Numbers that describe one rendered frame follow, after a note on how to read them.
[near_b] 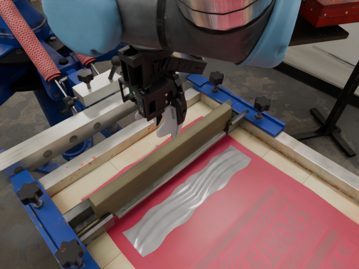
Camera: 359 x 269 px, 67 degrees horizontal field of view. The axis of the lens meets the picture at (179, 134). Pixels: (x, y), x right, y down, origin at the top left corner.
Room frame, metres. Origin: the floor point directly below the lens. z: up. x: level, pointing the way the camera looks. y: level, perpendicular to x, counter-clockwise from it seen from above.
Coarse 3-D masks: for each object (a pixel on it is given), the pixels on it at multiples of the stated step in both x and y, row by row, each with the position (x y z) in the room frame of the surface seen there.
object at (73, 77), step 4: (76, 72) 0.71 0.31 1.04; (68, 76) 0.69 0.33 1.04; (72, 76) 0.69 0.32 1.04; (76, 76) 0.69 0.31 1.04; (68, 80) 0.68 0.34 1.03; (72, 80) 0.67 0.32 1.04; (76, 80) 0.67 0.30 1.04; (72, 84) 0.67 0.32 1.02; (76, 84) 0.65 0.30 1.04; (108, 96) 0.59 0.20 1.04; (100, 100) 0.58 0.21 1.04; (92, 104) 0.59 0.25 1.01
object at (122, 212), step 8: (216, 136) 0.48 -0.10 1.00; (208, 144) 0.46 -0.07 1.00; (200, 152) 0.43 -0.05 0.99; (184, 160) 0.41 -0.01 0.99; (192, 160) 0.41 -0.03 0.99; (176, 168) 0.38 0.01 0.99; (168, 176) 0.36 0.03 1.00; (152, 184) 0.34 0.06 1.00; (160, 184) 0.34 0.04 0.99; (144, 192) 0.32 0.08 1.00; (152, 192) 0.32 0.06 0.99; (136, 200) 0.30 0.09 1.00; (128, 208) 0.28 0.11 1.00; (120, 216) 0.26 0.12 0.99
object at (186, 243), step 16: (160, 192) 0.34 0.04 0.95; (144, 208) 0.30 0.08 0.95; (208, 208) 0.30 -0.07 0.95; (128, 224) 0.26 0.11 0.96; (192, 224) 0.26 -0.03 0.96; (208, 224) 0.26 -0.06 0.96; (224, 224) 0.26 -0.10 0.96; (128, 240) 0.23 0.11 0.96; (176, 240) 0.23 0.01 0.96; (192, 240) 0.23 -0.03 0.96; (208, 240) 0.23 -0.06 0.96; (128, 256) 0.19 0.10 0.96; (144, 256) 0.19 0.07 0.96; (160, 256) 0.19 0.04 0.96; (176, 256) 0.19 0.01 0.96; (192, 256) 0.19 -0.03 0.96
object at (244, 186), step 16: (160, 144) 0.49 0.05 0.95; (224, 144) 0.49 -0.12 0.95; (240, 144) 0.49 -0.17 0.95; (208, 160) 0.44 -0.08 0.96; (256, 160) 0.44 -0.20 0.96; (176, 176) 0.39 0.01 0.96; (240, 176) 0.39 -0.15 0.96; (256, 176) 0.39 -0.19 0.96; (272, 176) 0.39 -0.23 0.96; (288, 176) 0.39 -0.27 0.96; (224, 192) 0.34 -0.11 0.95; (240, 192) 0.34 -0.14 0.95; (256, 192) 0.34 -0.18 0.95; (288, 192) 0.34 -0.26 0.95; (304, 192) 0.34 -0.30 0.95; (224, 208) 0.30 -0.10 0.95; (240, 208) 0.30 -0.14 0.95; (304, 208) 0.30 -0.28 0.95; (320, 208) 0.30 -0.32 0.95; (336, 224) 0.26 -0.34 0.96; (352, 224) 0.26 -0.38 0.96; (352, 240) 0.23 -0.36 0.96; (352, 256) 0.19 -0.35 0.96
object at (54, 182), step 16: (192, 96) 0.66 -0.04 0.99; (128, 128) 0.52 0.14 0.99; (144, 128) 0.52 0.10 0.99; (256, 128) 0.52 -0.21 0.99; (112, 144) 0.46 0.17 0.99; (128, 144) 0.48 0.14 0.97; (272, 144) 0.48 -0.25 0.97; (288, 144) 0.46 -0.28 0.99; (304, 144) 0.46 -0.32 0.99; (80, 160) 0.41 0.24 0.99; (96, 160) 0.42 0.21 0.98; (304, 160) 0.42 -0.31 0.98; (320, 160) 0.41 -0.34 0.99; (48, 176) 0.36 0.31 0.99; (64, 176) 0.36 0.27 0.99; (80, 176) 0.38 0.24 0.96; (320, 176) 0.38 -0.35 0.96; (336, 176) 0.36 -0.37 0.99; (352, 176) 0.36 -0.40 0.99; (48, 192) 0.33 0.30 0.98; (352, 192) 0.33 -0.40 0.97
